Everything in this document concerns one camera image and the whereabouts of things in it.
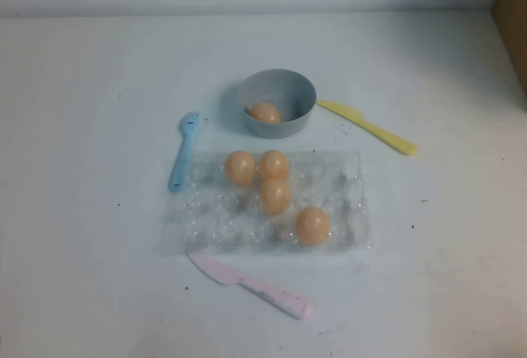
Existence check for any grey round bowl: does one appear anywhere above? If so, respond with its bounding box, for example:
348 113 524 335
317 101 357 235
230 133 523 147
236 68 317 140

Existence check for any light blue plastic fork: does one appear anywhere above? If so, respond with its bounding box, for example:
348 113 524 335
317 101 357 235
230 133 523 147
169 111 205 193

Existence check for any clear plastic egg tray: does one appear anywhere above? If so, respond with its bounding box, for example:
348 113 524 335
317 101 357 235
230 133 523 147
155 150 376 257

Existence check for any pink plastic knife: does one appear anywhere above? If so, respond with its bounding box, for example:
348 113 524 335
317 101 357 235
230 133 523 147
185 249 314 320

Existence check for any yellow plastic knife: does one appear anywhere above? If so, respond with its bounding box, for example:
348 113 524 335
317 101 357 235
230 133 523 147
315 99 418 156

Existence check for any brown cardboard box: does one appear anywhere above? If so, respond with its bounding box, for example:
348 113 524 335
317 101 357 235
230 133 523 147
493 0 527 100

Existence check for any orange plastic egg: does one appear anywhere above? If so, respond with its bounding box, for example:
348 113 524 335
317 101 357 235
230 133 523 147
224 150 256 188
249 101 282 124
258 149 291 181
295 207 331 246
259 177 291 216

